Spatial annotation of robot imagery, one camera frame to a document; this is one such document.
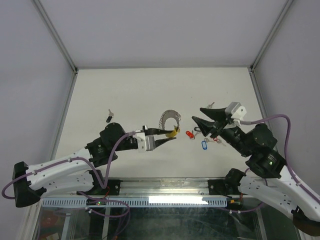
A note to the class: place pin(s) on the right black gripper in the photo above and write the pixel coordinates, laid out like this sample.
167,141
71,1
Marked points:
217,115

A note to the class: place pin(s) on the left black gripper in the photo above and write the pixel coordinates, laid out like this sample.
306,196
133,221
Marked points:
148,131

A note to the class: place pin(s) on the red tag key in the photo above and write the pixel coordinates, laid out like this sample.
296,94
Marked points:
218,141
191,134

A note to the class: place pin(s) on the keyring with yellow handle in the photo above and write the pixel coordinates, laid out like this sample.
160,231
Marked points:
170,121

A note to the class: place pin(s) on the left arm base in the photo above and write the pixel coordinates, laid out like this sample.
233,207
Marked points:
112,189

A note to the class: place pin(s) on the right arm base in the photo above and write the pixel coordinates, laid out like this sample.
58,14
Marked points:
227,186

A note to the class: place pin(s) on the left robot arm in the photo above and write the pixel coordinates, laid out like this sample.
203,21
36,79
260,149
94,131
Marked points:
78,171

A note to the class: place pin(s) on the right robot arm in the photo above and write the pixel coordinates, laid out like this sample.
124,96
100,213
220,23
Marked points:
288,193

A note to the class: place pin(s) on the light green tag key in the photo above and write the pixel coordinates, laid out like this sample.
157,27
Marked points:
210,106

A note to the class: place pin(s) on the blue tag key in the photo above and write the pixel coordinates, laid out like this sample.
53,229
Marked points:
204,143

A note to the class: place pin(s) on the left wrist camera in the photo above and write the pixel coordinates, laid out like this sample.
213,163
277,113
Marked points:
145,140

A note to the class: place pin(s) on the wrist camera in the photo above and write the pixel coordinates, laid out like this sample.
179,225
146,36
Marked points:
236,113
145,140

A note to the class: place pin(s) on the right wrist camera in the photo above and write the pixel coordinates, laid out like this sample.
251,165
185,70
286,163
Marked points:
236,113

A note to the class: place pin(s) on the aluminium mounting rail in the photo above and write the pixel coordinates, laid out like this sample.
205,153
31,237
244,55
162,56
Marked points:
145,187

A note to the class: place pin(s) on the white slotted cable duct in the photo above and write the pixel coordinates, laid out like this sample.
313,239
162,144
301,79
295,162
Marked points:
138,202

